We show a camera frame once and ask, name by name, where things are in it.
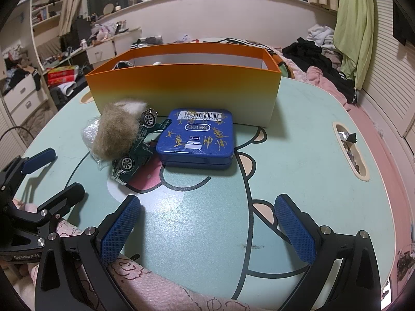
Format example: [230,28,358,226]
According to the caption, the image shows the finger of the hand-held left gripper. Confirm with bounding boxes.
[31,182,86,234]
[0,148,56,201]

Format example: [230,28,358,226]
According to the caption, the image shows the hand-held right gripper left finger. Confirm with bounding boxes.
[34,195,142,311]

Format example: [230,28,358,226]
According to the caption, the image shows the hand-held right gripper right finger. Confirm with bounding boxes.
[274,193,383,311]

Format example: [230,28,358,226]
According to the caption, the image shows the fluffy fur ball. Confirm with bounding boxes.
[90,100,148,161]

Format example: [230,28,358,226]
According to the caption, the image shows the orange cardboard box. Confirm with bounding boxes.
[85,43,282,128]

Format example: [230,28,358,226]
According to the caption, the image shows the mint green cartoon desktop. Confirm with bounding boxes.
[15,76,402,311]

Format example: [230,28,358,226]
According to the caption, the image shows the clear plastic bag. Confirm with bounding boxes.
[79,117,111,171]

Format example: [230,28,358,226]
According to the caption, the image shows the pink floral quilt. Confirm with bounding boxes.
[10,220,279,311]

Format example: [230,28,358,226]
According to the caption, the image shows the white drawer cabinet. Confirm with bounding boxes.
[2,71,51,125]

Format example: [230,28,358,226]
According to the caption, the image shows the green toy car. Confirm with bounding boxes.
[110,108,172,185]

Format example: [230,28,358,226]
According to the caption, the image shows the red tissue package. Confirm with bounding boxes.
[47,65,80,86]

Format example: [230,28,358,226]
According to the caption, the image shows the foil candy wrappers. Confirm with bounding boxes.
[337,130,362,172]

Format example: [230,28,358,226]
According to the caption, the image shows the blue metal tin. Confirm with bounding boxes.
[156,108,237,171]

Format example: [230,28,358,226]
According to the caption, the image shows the white drawer desk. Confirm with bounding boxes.
[85,27,143,66]

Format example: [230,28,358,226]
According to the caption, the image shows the pink fleece cloth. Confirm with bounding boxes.
[293,66,349,104]

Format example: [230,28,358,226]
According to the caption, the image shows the beige curtain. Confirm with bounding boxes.
[58,0,86,38]

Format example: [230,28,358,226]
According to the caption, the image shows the black clothes pile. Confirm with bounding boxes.
[282,37,357,104]

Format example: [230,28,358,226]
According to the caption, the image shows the white louvered wardrobe door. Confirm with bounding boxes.
[360,0,415,156]

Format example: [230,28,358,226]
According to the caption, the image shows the white clothes pile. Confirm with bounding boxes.
[306,24,339,51]

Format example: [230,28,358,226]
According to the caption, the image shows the green hanging cloth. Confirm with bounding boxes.
[334,0,378,90]

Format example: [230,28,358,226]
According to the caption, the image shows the black hanging garment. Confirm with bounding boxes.
[391,0,415,46]

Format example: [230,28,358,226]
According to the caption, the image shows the black cable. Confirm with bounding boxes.
[0,124,36,143]

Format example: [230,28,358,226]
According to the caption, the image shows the white wall shelf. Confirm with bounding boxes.
[31,0,65,36]

